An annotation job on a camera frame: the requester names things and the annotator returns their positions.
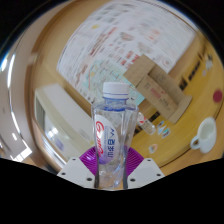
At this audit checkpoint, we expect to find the small oval sticker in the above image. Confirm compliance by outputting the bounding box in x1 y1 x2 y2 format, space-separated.
148 143 159 154

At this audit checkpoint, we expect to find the brown cardboard box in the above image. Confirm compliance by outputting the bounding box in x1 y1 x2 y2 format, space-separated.
123 54 193 125

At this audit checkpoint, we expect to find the white ceramic mug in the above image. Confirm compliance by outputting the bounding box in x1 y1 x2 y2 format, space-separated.
190 116 218 154

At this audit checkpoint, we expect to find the white floor air conditioner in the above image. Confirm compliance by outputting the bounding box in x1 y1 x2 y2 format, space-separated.
33 83 98 168

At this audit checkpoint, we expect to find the flat round red coaster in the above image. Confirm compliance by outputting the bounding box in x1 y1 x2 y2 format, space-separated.
212 89 224 103

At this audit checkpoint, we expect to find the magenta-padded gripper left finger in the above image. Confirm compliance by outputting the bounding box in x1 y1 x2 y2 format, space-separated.
57 146 99 188

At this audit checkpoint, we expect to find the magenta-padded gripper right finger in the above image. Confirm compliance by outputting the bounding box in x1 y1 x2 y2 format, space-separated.
126 146 166 189

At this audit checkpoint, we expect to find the large printed wall poster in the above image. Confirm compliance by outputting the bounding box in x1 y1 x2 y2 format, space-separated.
56 3 198 106

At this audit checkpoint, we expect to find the clear plastic water bottle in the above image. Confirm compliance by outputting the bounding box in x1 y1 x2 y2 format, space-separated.
91 82 140 191

